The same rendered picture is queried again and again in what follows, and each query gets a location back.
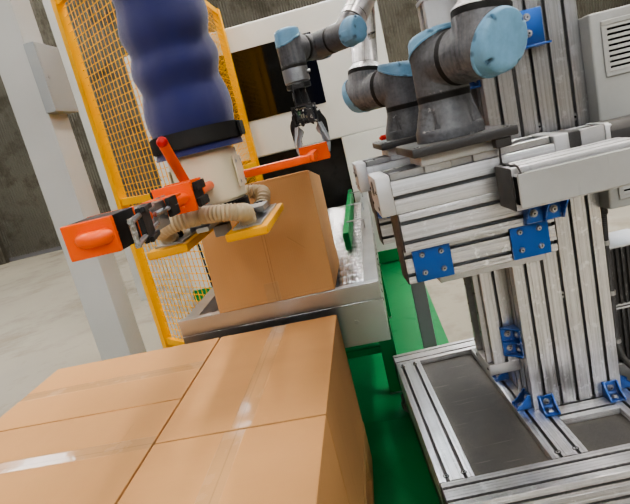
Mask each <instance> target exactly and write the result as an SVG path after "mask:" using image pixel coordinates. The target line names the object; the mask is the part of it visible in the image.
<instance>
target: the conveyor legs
mask: <svg viewBox="0 0 630 504"><path fill-rule="evenodd" d="M379 265H380V260H379ZM380 271H381V278H382V284H383V291H384V297H385V304H386V310H387V317H388V323H389V330H390V336H391V339H390V340H385V341H380V342H379V344H375V345H370V346H365V347H359V348H354V349H349V350H345V351H346V355H347V359H351V358H356V357H362V356H367V355H372V354H378V353H382V358H383V362H384V367H385V371H386V376H387V380H388V384H389V389H390V393H391V394H395V393H401V392H402V389H401V387H400V384H399V381H398V378H397V375H396V371H395V366H394V362H393V357H392V356H394V355H397V352H396V348H395V343H394V339H393V334H392V329H391V325H390V320H389V318H392V316H391V311H390V306H389V302H388V297H387V293H386V288H385V283H384V279H383V274H382V270H381V265H380Z"/></svg>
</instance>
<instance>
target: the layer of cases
mask: <svg viewBox="0 0 630 504"><path fill-rule="evenodd" d="M0 504H364V462H363V421H362V417H361V413H360V408H359V404H358V400H357V396H356V392H355V388H354V384H353V380H352V375H351V371H350V367H349V363H348V359H347V355H346V351H345V346H344V342H343V338H342V334H341V330H340V326H339V322H338V318H337V315H331V316H326V317H321V318H316V319H311V320H306V321H301V322H295V323H290V324H285V325H280V326H275V327H270V328H265V329H260V330H255V331H250V332H245V333H240V334H235V335H230V336H224V337H221V339H220V338H214V339H209V340H204V341H199V342H194V343H189V344H184V345H179V346H174V347H169V348H164V349H158V350H153V351H148V352H143V353H138V354H133V355H128V356H123V357H118V358H113V359H108V360H103V361H98V362H92V363H87V364H82V365H77V366H72V367H67V368H62V369H58V370H57V371H56V372H54V373H53V374H52V375H51V376H50V377H48V378H47V379H46V380H45V381H44V382H42V383H41V384H40V385H39V386H38V387H36V388H35V389H34V390H33V391H32V392H30V393H29V394H28V395H27V396H26V397H24V398H23V399H22V400H21V401H20V402H18V403H17V404H16V405H15V406H14V407H12V408H11V409H10V410H9V411H8V412H6V413H5V414H4V415H3V416H2V417H0Z"/></svg>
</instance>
